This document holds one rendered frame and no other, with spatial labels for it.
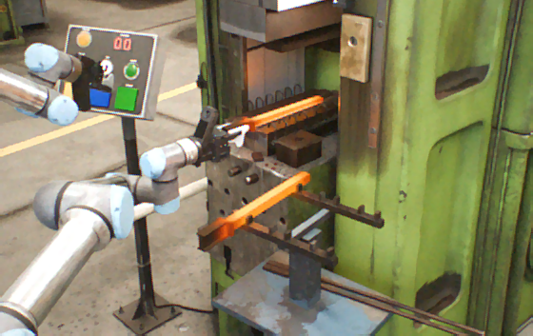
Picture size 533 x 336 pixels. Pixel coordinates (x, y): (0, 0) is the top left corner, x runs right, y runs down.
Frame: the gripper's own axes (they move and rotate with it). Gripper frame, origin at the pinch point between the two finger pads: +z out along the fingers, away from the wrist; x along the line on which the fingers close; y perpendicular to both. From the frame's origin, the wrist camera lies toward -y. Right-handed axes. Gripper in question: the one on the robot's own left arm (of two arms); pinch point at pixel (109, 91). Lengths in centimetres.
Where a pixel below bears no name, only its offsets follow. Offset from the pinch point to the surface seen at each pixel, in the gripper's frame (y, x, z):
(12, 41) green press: 58, 332, 324
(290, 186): -16, -70, -11
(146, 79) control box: 7.6, -4.9, 10.9
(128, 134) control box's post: -10.9, 8.3, 29.7
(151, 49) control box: 17.6, -4.5, 10.8
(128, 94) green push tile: 1.5, -0.4, 10.2
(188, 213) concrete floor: -41, 31, 141
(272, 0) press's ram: 32, -54, -16
